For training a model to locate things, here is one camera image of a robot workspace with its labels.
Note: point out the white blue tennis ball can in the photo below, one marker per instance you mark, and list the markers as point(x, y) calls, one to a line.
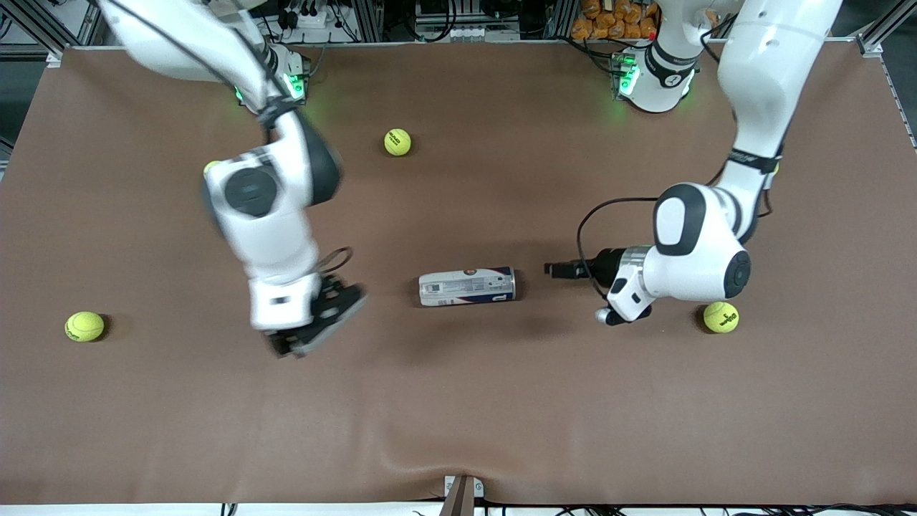
point(466, 287)

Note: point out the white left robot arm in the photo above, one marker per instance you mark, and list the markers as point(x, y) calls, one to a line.
point(702, 251)

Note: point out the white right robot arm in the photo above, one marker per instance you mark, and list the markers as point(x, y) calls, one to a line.
point(272, 229)

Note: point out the yellow tennis ball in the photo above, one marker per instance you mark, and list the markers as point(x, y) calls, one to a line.
point(722, 318)
point(84, 326)
point(397, 142)
point(211, 167)

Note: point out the brown table cover mat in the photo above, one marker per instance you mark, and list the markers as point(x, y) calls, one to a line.
point(458, 401)

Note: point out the bag of orange balls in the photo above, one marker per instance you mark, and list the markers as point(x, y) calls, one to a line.
point(609, 21)

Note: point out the long white power strip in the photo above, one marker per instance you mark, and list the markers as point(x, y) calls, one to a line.
point(466, 34)

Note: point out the white power strip with plugs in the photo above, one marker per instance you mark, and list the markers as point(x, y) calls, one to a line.
point(311, 20)

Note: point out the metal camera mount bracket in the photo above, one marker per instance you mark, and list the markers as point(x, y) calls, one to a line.
point(462, 494)

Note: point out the aluminium frame profile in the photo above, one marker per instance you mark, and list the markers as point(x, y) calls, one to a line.
point(885, 32)
point(39, 32)

